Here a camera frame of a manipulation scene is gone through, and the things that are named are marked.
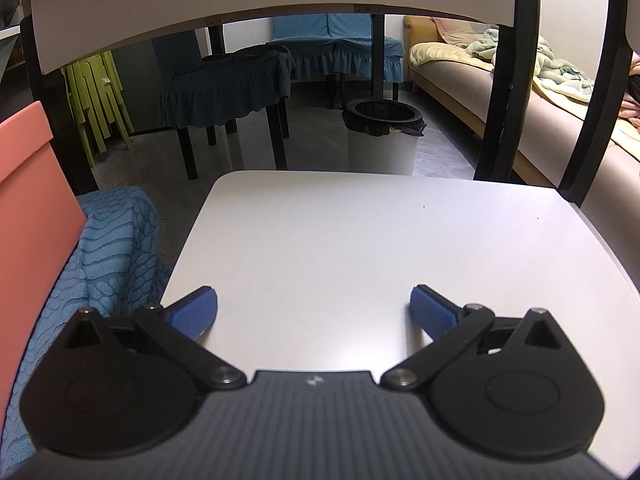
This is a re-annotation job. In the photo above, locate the stack of green stools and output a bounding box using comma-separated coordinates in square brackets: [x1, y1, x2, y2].
[61, 50, 136, 168]

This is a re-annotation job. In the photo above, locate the dark teal covered chair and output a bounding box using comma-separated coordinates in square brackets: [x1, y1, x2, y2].
[152, 29, 297, 182]

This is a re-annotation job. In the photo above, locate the blue knit covered chair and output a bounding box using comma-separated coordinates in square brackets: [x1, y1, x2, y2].
[0, 185, 172, 467]

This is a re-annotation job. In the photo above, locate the yellow blanket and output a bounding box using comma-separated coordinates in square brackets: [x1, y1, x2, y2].
[407, 15, 497, 67]

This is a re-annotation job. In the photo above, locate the beige sofa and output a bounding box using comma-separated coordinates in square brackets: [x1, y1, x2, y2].
[403, 14, 640, 233]

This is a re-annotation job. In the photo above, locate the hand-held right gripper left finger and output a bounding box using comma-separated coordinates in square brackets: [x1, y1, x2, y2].
[62, 285, 247, 394]

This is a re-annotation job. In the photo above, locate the pale green blanket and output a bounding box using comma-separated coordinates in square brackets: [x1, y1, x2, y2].
[467, 27, 597, 107]

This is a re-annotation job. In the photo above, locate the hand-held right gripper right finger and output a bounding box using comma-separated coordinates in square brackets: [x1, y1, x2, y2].
[381, 285, 567, 393]

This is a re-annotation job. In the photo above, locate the pink and dark cloth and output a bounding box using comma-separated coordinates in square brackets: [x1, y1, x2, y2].
[619, 49, 640, 133]

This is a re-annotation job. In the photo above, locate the orange cardboard box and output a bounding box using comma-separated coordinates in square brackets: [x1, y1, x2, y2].
[0, 100, 89, 413]

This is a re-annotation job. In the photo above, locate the white trash bin black bag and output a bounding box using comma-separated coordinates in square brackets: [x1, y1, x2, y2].
[342, 99, 427, 177]

